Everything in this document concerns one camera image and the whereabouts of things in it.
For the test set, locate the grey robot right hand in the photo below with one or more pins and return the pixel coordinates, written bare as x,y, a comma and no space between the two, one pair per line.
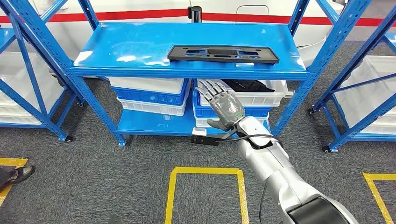
226,106

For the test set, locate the black plastic panel part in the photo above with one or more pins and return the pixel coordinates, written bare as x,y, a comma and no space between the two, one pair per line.
178,52

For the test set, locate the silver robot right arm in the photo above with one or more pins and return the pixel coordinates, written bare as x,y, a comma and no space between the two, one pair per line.
272,167

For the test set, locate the blue steel shelf rack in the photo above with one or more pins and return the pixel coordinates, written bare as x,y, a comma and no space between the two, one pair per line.
139,46
4,37
359,126

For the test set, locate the black plastic parts pile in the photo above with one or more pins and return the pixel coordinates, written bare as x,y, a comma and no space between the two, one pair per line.
247,86

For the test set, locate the yellow floor tape square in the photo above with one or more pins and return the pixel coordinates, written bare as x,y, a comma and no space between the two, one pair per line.
379,177
204,170

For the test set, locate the person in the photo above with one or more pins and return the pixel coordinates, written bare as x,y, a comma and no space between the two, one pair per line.
18,174

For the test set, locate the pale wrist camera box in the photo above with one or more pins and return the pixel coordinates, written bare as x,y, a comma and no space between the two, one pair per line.
199,132

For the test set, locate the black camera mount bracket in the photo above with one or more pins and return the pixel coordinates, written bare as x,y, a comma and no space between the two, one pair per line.
205,140

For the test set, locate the black barrier post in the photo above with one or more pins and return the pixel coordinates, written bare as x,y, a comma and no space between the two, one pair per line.
195,14

